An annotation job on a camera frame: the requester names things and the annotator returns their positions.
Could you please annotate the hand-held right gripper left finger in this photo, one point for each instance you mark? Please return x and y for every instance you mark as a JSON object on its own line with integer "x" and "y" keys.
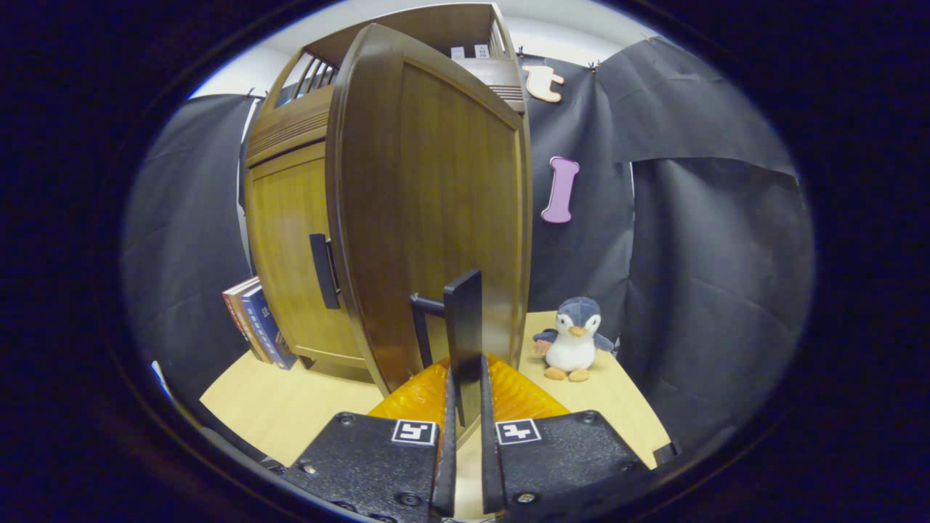
{"x": 447, "y": 465}

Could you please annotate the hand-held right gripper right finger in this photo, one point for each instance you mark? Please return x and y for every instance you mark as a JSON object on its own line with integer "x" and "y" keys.
{"x": 488, "y": 465}

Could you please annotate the wooden shoe cabinet door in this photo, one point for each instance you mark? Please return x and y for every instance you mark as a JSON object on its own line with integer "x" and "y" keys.
{"x": 290, "y": 240}
{"x": 436, "y": 181}

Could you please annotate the wooden double-door shoe cabinet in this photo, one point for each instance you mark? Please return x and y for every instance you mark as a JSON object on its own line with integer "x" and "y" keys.
{"x": 287, "y": 134}

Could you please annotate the penguin plush toy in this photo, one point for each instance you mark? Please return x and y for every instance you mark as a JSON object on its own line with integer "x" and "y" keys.
{"x": 574, "y": 341}

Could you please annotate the blue book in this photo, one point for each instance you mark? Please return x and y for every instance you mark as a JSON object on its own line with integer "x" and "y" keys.
{"x": 267, "y": 327}

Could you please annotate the brown book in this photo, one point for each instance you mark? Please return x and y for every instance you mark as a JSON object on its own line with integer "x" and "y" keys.
{"x": 245, "y": 319}

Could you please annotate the black backdrop cloth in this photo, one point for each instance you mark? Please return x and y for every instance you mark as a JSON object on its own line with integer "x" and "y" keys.
{"x": 712, "y": 254}

